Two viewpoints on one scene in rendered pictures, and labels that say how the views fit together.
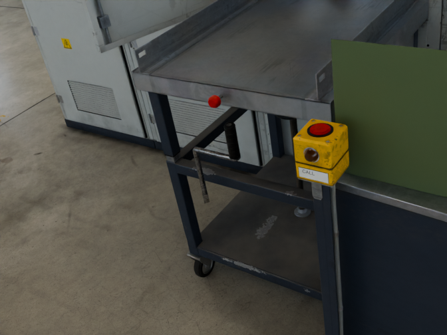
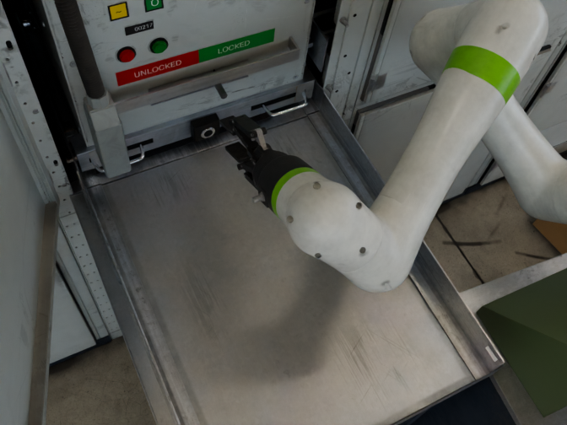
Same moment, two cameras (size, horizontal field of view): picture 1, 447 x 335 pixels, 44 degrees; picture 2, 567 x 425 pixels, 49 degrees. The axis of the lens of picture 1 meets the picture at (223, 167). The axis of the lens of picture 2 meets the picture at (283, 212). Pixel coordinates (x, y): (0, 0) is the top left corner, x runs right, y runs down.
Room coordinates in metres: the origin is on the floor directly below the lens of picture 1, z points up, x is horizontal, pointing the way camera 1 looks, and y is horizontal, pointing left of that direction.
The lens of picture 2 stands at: (1.43, 0.25, 1.95)
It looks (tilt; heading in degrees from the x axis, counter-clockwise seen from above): 59 degrees down; 285
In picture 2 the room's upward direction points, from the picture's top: 10 degrees clockwise
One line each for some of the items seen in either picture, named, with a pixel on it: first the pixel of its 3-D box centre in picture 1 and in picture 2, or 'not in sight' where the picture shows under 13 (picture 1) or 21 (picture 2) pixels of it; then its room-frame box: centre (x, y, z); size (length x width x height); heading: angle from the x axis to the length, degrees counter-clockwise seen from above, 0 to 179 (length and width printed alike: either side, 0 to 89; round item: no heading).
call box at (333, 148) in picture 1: (321, 151); not in sight; (0.90, -0.19, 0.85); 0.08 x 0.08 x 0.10; 49
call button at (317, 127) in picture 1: (320, 131); not in sight; (0.90, -0.20, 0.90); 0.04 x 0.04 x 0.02
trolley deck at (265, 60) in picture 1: (285, 43); (276, 282); (1.55, -0.25, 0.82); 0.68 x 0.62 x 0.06; 139
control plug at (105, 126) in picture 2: not in sight; (106, 131); (1.92, -0.29, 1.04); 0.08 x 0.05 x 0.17; 139
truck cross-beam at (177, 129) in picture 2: not in sight; (198, 115); (1.85, -0.51, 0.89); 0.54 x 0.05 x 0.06; 49
